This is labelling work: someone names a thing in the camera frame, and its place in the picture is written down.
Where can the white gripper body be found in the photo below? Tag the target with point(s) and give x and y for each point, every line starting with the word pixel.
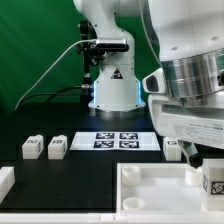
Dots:
pixel 200 125

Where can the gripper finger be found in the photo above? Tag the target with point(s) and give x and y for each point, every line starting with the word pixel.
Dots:
pixel 190 154

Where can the white square tabletop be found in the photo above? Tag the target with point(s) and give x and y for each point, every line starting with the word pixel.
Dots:
pixel 165 187

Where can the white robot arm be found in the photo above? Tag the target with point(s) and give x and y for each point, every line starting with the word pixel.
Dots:
pixel 186 94

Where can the paper sheet with markers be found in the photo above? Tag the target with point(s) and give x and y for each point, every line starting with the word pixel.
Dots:
pixel 131 141

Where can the white front obstacle bar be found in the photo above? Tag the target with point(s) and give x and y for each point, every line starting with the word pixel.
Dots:
pixel 212 218

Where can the white obstacle bar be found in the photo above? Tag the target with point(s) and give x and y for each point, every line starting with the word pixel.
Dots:
pixel 7 180
pixel 212 218

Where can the white left obstacle bar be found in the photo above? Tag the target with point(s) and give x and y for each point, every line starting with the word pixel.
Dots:
pixel 7 180

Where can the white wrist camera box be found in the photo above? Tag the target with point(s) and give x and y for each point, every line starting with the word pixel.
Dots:
pixel 155 83

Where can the silver mounted camera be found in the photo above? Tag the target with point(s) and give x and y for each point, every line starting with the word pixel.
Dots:
pixel 113 45

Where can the black camera stand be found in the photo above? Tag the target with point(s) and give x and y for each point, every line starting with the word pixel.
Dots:
pixel 89 57

